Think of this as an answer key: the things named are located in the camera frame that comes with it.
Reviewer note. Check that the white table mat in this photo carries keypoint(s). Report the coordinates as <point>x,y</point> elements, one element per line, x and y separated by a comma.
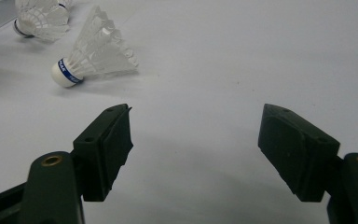
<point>214,62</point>

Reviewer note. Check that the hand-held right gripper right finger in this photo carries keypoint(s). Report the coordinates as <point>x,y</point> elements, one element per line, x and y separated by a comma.
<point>298,155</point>

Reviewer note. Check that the white feather shuttlecock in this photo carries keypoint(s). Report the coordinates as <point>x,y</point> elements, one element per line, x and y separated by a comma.
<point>40,21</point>
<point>99,53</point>

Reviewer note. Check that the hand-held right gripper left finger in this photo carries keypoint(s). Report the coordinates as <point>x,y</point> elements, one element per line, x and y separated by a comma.
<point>102,155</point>

